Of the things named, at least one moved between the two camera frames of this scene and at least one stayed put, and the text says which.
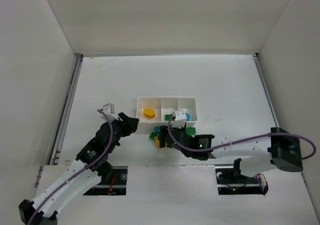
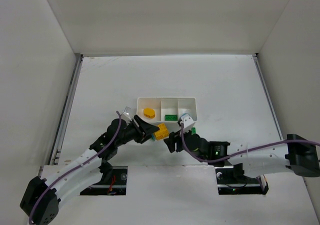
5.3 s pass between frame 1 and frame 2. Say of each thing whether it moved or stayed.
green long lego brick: stayed
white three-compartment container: stayed
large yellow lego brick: moved
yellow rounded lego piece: stayed
